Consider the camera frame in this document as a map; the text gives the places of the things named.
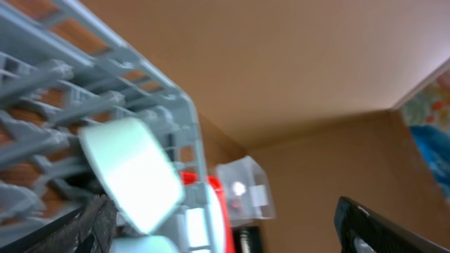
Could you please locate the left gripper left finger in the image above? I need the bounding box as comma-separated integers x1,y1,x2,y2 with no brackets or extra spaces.
1,195,117,253

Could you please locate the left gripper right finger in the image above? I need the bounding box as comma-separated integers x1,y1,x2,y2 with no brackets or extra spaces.
334,196,449,253

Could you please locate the light blue bowl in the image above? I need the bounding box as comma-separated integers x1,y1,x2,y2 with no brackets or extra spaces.
110,235,180,253

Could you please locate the mint green bowl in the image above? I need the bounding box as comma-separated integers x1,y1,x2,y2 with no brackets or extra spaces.
78,117,185,235

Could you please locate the red snack wrapper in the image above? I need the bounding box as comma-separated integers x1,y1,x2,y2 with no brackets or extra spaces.
229,198,243,213

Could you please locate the grey dishwasher rack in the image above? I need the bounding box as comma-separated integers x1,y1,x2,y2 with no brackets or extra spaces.
1,1,218,252

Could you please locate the red plastic tray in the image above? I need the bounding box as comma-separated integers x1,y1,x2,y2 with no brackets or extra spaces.
186,176,236,253

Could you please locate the clear plastic bin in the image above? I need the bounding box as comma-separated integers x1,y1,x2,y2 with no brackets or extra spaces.
217,155,276,227

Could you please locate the crumpled white tissue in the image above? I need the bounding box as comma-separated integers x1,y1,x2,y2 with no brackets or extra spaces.
231,181,247,197

